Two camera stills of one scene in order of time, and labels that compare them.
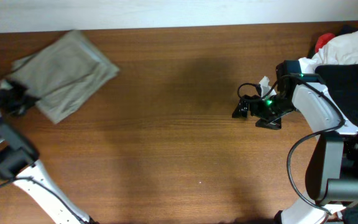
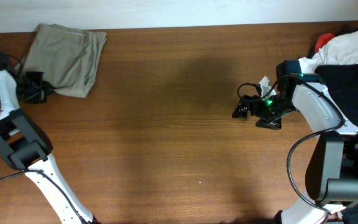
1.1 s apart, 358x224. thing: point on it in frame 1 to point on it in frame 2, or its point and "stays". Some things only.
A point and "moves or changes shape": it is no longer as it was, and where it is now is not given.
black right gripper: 257,109 stays
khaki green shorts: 64,74 moves or changes shape
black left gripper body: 14,101 to 36,88
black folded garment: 354,88 stays
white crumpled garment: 349,48 stays
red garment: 322,40 stays
